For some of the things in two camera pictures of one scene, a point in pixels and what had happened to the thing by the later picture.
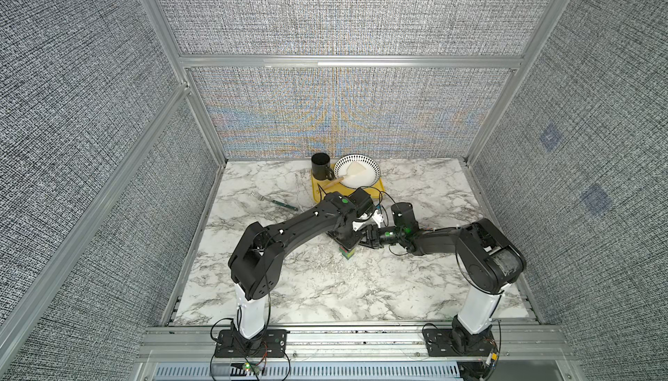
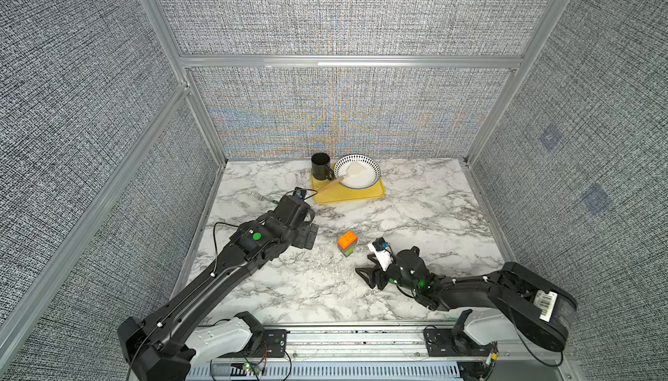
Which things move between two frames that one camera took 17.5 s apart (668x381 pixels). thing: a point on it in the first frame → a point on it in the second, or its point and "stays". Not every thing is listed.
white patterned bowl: x=358 y=171 stays
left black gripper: x=352 y=243 → x=305 y=238
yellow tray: x=377 y=190 stays
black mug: x=320 y=166 stays
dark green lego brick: x=347 y=254 stays
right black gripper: x=371 y=241 → x=370 y=278
